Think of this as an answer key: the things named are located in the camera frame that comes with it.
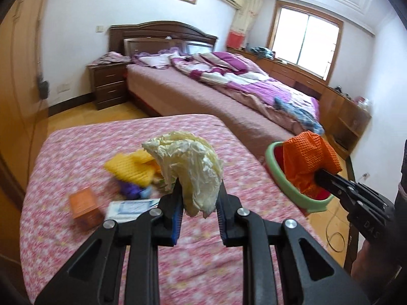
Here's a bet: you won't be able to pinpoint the orange foam net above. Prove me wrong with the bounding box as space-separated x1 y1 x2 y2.
282 131 342 200

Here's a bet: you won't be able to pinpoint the teal white medicine box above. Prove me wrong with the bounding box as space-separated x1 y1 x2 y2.
105 199 159 223

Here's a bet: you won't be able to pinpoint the orange small box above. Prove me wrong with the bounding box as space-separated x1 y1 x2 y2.
68 187 104 231

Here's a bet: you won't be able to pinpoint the person's right hand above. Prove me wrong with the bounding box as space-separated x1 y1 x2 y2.
351 240 406 304

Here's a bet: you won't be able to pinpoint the red bin green rim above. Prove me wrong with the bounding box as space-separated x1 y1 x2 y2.
265 142 334 216

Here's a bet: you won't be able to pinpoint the wooden cabinet row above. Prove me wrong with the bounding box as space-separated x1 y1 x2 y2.
227 48 371 160

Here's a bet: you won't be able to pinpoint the blue plaid cloth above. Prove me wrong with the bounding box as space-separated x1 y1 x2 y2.
273 98 325 136

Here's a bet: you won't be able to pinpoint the purple blue wrapper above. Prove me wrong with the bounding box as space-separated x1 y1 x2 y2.
118 180 152 200

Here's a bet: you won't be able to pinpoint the yellow foam net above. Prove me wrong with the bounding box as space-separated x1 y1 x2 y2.
104 149 161 188

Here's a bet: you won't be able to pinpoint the pink floral small bed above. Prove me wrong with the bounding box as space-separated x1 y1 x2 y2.
19 114 325 305

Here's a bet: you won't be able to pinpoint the purple patchwork quilt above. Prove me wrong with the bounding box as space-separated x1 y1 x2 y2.
170 51 320 125

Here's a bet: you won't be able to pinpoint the wooden framed window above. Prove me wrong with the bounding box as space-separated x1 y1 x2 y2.
268 0 344 83

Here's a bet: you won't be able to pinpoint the blue clothes on cabinet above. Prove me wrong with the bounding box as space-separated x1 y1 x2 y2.
250 47 275 60

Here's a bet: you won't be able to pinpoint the wooden wardrobe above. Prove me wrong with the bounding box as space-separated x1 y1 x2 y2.
1 0 48 190

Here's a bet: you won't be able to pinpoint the floral red curtain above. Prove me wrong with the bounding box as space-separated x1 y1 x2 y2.
226 0 263 49

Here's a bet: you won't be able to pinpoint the large bed brown sheet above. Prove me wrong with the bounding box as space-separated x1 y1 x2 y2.
127 64 304 158

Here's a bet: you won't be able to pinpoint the dark wooden nightstand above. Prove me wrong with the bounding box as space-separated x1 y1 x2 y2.
87 62 130 110

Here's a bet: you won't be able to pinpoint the folded clothes on nightstand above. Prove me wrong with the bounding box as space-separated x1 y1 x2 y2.
88 51 131 66

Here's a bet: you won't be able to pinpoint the white purple frilled pillow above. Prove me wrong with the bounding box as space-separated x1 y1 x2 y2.
132 47 180 70

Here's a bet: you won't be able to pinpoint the dark wooden headboard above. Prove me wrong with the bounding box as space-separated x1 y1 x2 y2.
108 21 218 54

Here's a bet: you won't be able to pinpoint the white cable on floor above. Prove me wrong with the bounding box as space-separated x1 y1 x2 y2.
324 172 370 253

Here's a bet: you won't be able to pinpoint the black charger on wall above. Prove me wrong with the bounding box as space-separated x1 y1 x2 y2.
37 73 50 100

